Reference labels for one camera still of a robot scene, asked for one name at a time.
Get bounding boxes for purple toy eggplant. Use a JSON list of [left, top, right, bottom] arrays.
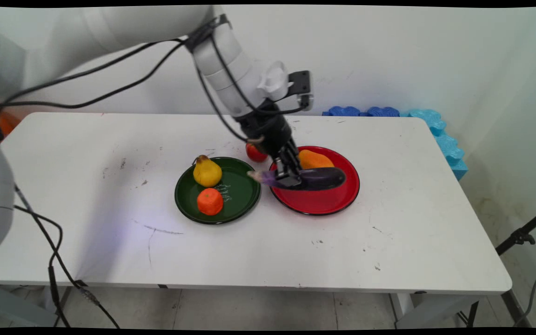
[[247, 167, 346, 191]]

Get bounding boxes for yellow toy mango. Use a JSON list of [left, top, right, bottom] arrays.
[[297, 149, 335, 170]]

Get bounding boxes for red toy tomato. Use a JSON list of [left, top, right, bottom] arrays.
[[246, 142, 268, 162]]

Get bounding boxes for orange toy fruit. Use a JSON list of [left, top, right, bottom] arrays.
[[197, 188, 224, 216]]

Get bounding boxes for dark green round plate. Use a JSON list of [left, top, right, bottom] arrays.
[[174, 157, 261, 225]]

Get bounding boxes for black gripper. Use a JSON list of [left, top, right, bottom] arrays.
[[236, 112, 304, 188]]

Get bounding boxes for red round plate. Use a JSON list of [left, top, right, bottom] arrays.
[[268, 146, 360, 216]]

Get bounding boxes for light blue foam mat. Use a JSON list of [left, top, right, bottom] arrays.
[[401, 109, 469, 181]]

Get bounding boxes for black tripod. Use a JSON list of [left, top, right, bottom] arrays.
[[495, 205, 536, 326]]

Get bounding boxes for yellow toy pear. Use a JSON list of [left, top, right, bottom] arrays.
[[193, 155, 223, 188]]

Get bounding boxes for orange object behind table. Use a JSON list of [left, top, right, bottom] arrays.
[[0, 112, 20, 137]]

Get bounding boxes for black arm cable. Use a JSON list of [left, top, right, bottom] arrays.
[[0, 41, 189, 110], [0, 38, 187, 108]]

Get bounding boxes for black base cable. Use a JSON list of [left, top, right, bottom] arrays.
[[13, 185, 121, 329]]

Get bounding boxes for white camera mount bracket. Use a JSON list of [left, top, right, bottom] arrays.
[[258, 60, 293, 101]]

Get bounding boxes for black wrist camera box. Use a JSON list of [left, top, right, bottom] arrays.
[[289, 70, 314, 111]]

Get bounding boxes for white table leg frame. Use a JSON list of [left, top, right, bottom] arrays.
[[389, 292, 480, 329]]

